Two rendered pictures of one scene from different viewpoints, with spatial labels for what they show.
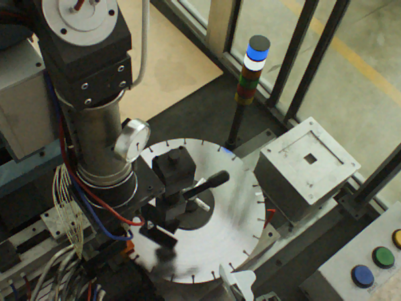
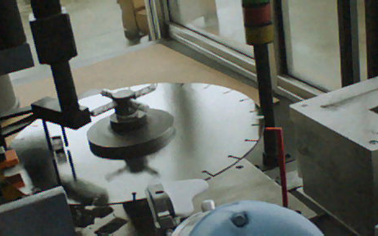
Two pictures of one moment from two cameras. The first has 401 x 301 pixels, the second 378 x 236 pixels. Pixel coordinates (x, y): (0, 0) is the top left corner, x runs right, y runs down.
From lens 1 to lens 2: 0.70 m
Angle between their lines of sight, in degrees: 43
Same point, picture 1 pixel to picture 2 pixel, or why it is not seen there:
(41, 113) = not seen: outside the picture
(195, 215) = (132, 134)
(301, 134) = (368, 88)
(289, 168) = (338, 119)
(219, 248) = (161, 169)
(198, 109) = not seen: hidden behind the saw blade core
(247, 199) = (234, 124)
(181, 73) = not seen: hidden behind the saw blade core
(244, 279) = (182, 188)
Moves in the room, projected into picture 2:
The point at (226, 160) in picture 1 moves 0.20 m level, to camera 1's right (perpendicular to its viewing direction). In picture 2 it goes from (212, 94) to (365, 98)
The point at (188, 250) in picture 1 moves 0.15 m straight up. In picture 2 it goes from (104, 172) to (75, 45)
